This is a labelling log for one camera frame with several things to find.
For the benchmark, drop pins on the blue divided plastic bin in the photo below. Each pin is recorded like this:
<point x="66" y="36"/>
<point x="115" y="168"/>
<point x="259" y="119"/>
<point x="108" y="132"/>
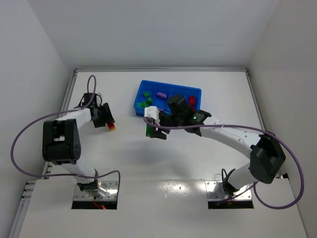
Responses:
<point x="170" y="90"/>

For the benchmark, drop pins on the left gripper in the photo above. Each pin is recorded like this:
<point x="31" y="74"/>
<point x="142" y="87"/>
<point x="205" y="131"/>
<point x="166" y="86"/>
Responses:
<point x="105" y="117"/>

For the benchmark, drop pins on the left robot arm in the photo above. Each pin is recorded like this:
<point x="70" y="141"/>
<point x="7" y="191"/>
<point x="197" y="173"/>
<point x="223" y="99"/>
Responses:
<point x="62" y="147"/>

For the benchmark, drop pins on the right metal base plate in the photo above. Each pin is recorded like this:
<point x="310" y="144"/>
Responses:
<point x="215" y="192"/>

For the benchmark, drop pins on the red round lego brick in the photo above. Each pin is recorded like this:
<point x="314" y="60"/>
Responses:
<point x="191" y="100"/>

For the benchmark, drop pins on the green butterfly printed lego brick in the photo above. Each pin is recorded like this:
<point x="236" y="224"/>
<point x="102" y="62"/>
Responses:
<point x="149" y="130"/>

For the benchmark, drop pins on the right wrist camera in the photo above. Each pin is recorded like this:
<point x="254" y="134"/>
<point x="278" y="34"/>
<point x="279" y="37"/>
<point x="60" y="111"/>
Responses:
<point x="152" y="113"/>

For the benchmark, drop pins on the purple lego brick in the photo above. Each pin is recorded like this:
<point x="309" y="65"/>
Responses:
<point x="161" y="95"/>

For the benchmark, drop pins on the green curved lego brick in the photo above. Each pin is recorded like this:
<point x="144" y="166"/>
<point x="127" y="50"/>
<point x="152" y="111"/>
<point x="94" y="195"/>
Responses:
<point x="143" y="104"/>

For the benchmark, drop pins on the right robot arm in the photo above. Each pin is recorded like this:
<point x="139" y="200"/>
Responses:
<point x="264" y="151"/>

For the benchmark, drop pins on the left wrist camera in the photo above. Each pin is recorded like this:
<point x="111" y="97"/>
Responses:
<point x="99" y="95"/>

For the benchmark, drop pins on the metal base plate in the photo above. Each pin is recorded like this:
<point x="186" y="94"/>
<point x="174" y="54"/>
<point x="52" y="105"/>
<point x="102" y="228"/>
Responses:
<point x="215" y="192"/>
<point x="107" y="191"/>

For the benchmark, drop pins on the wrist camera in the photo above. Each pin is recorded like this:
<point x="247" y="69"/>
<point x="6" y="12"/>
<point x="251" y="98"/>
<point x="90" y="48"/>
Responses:
<point x="152" y="113"/>
<point x="99" y="95"/>

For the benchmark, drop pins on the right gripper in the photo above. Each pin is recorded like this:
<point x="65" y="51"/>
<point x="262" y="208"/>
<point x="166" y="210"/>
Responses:
<point x="158" y="127"/>

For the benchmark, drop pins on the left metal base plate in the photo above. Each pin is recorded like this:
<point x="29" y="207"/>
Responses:
<point x="107" y="191"/>

